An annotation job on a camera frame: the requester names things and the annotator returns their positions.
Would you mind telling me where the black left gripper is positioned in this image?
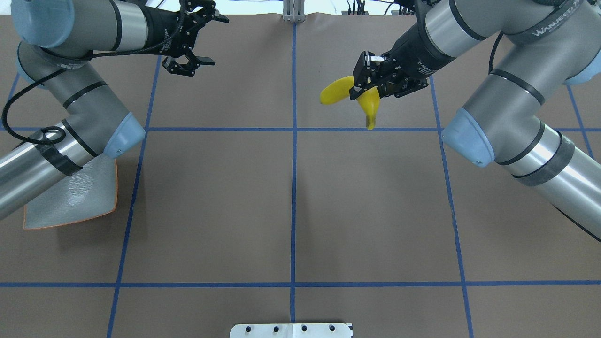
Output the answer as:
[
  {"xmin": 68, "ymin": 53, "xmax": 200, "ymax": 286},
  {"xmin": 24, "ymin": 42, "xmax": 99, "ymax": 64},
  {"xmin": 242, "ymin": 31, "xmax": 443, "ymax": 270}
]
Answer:
[{"xmin": 150, "ymin": 0, "xmax": 230, "ymax": 77}]

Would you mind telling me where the grey square plate orange rim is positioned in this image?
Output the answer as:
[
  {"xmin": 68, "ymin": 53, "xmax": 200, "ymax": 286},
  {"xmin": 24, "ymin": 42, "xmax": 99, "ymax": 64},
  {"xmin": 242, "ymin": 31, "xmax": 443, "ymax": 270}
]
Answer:
[{"xmin": 23, "ymin": 154, "xmax": 118, "ymax": 230}]

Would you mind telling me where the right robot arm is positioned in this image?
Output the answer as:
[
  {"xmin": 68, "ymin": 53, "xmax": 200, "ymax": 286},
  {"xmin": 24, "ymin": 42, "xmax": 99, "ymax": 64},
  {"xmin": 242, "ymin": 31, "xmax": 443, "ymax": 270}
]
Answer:
[{"xmin": 349, "ymin": 0, "xmax": 601, "ymax": 240}]

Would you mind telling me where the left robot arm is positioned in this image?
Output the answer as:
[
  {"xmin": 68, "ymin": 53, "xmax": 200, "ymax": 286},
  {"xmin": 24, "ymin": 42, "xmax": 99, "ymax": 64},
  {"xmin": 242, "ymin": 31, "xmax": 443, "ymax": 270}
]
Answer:
[{"xmin": 1, "ymin": 0, "xmax": 230, "ymax": 219}]

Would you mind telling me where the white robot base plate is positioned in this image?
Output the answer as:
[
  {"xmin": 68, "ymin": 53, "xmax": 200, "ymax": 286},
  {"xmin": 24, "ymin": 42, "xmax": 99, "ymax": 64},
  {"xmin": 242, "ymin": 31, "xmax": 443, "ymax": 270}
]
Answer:
[{"xmin": 229, "ymin": 323, "xmax": 354, "ymax": 338}]

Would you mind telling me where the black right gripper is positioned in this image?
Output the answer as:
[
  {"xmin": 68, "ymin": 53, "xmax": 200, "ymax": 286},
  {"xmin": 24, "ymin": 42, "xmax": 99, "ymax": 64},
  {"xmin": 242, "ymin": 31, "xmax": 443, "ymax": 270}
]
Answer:
[{"xmin": 349, "ymin": 36, "xmax": 439, "ymax": 100}]

